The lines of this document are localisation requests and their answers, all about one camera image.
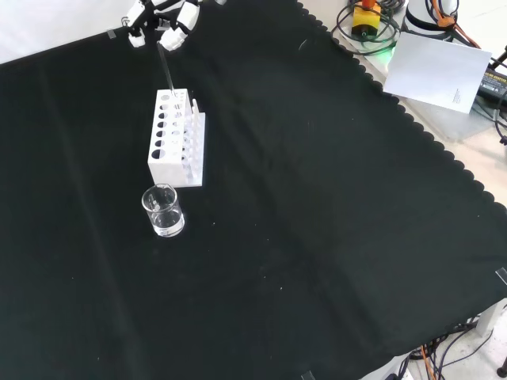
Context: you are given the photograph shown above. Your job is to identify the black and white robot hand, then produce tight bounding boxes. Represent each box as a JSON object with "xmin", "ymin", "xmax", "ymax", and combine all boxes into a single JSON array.
[{"xmin": 120, "ymin": 0, "xmax": 205, "ymax": 52}]

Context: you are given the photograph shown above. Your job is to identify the white test tube rack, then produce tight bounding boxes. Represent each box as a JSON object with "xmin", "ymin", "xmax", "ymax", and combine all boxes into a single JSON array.
[{"xmin": 147, "ymin": 88, "xmax": 208, "ymax": 189}]

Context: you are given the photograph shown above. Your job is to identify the yellow stop button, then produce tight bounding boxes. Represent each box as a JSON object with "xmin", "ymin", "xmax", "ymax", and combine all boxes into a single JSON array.
[{"xmin": 351, "ymin": 0, "xmax": 383, "ymax": 36}]

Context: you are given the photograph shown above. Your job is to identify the clear glass beaker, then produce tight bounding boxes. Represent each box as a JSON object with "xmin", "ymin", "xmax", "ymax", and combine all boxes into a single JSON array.
[{"xmin": 140, "ymin": 183, "xmax": 186, "ymax": 238}]

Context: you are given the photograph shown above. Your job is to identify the black bench cloth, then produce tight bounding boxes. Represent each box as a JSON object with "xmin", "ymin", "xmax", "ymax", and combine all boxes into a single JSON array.
[{"xmin": 0, "ymin": 0, "xmax": 507, "ymax": 380}]

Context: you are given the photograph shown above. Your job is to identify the pale board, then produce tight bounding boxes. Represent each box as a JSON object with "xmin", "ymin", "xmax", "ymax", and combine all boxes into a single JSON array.
[{"xmin": 383, "ymin": 31, "xmax": 494, "ymax": 116}]

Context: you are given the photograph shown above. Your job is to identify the black power supply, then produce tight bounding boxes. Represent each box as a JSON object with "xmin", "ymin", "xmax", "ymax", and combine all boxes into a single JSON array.
[{"xmin": 474, "ymin": 62, "xmax": 507, "ymax": 107}]

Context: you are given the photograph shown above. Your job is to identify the white table leg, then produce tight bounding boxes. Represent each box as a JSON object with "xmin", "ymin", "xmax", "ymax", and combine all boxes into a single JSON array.
[{"xmin": 475, "ymin": 301, "xmax": 507, "ymax": 336}]

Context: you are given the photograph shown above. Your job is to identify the black stop button cable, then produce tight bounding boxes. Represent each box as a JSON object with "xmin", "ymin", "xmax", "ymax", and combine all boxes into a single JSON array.
[{"xmin": 331, "ymin": 0, "xmax": 402, "ymax": 55}]

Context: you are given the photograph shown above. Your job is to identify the thin dark floor cables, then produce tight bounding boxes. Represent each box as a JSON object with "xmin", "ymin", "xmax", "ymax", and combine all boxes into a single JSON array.
[{"xmin": 407, "ymin": 316, "xmax": 507, "ymax": 380}]

